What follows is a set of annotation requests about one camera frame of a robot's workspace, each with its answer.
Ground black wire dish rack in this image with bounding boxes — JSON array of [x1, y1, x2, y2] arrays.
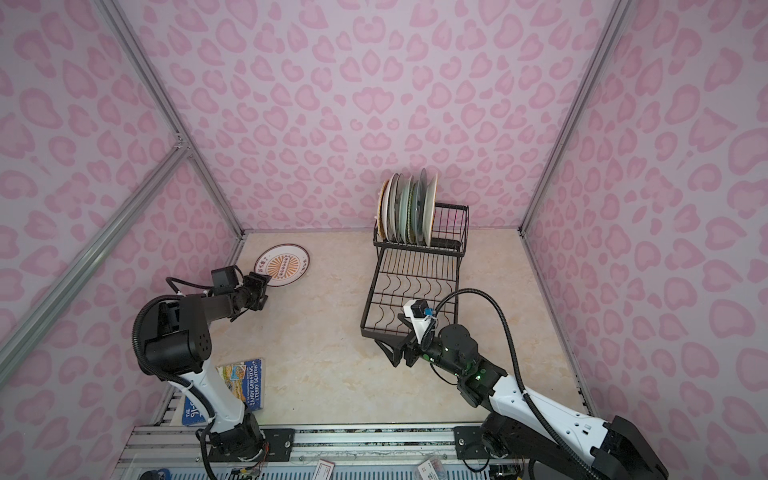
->
[[360, 202, 469, 342]]

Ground white plate dark rings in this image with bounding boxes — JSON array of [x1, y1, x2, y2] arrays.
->
[[381, 175, 396, 242]]

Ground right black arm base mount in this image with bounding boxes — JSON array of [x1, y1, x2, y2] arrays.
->
[[452, 425, 510, 461]]

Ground white plate orange sunburst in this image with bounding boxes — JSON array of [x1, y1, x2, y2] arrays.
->
[[253, 243, 310, 287]]

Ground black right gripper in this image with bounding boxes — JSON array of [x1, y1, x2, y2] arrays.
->
[[375, 315, 466, 379]]

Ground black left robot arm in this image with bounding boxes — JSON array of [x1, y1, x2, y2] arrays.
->
[[131, 266, 271, 461]]

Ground orange woven round plate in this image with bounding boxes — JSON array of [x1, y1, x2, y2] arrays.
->
[[376, 180, 388, 241]]

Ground white plate floral sprigs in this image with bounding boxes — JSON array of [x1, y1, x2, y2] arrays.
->
[[388, 173, 401, 242]]

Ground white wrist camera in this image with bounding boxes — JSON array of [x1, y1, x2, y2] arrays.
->
[[211, 265, 239, 295], [403, 299, 436, 343]]

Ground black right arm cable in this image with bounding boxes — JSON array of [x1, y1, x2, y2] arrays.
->
[[431, 288, 601, 480]]

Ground diagonal aluminium frame bar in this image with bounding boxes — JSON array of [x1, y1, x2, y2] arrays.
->
[[1, 142, 189, 385]]

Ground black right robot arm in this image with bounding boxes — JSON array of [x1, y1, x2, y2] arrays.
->
[[375, 324, 669, 479]]

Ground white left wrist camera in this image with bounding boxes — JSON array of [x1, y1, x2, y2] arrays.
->
[[211, 265, 239, 295]]

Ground light blue flower plate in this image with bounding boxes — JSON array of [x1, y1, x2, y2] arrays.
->
[[397, 174, 412, 244]]

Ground right corner aluminium post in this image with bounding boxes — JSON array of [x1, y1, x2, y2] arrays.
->
[[518, 0, 635, 238]]

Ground corner aluminium post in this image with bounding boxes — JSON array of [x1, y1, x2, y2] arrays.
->
[[94, 0, 246, 239], [518, 0, 635, 238]]

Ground yellow woven round plate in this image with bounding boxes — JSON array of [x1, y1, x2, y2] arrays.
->
[[408, 178, 420, 245]]

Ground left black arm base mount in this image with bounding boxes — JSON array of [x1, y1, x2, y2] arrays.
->
[[208, 428, 296, 464]]

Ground left corner aluminium post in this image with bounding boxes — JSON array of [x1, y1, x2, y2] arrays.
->
[[94, 0, 246, 239]]

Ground aluminium front rail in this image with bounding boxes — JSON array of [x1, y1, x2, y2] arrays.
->
[[111, 423, 528, 479]]

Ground white plate black stars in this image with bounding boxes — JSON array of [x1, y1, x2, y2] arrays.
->
[[423, 174, 439, 247]]

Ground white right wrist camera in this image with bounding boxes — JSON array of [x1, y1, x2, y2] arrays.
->
[[403, 299, 436, 343]]

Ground teal green round plate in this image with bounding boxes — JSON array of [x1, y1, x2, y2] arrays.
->
[[416, 168, 428, 246]]

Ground blue illustrated children's book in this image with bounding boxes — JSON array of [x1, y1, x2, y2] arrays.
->
[[179, 359, 263, 426]]

